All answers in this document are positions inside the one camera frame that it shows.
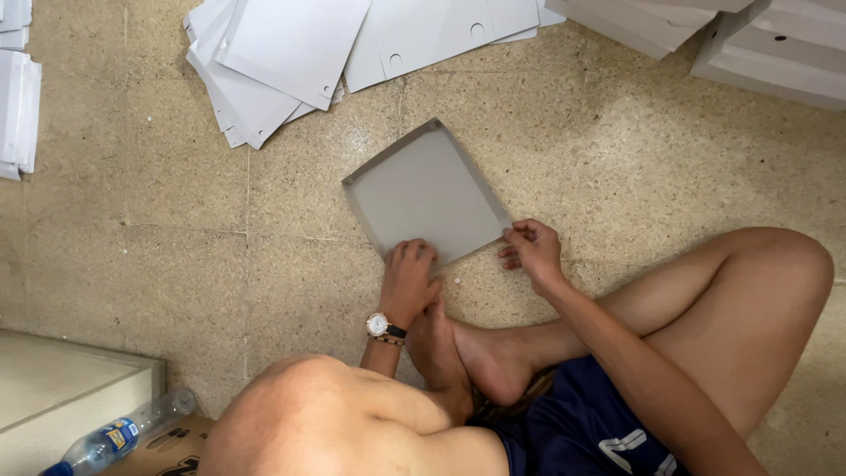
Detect person's left hand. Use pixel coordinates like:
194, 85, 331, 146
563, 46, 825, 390
381, 238, 445, 327

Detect person's right hand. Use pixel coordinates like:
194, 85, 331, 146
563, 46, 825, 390
497, 219, 564, 297

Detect grey cardboard box tray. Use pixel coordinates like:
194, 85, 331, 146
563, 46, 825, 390
341, 118, 514, 267

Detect navy blue shorts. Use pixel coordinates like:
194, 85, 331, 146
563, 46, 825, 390
468, 356, 691, 476

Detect person's right leg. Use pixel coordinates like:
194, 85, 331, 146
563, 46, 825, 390
451, 226, 835, 443

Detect person's leg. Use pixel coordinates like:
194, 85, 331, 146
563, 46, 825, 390
198, 296, 511, 476
451, 226, 835, 443

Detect person's left leg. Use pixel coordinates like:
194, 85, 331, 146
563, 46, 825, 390
198, 296, 511, 476

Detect heap of flat white cardboard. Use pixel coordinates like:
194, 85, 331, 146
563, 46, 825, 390
183, 0, 567, 151

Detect brown printed cardboard carton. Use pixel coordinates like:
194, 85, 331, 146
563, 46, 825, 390
99, 414, 216, 476

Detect clear plastic water bottle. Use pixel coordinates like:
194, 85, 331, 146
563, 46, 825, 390
40, 387, 198, 476

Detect white low platform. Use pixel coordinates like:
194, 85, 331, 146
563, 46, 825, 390
0, 328, 167, 476

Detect stack of white cardboard sheets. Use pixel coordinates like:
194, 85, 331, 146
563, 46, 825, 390
0, 0, 42, 181

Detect gold wristwatch with black strap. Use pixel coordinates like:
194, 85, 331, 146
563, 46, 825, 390
365, 312, 408, 340

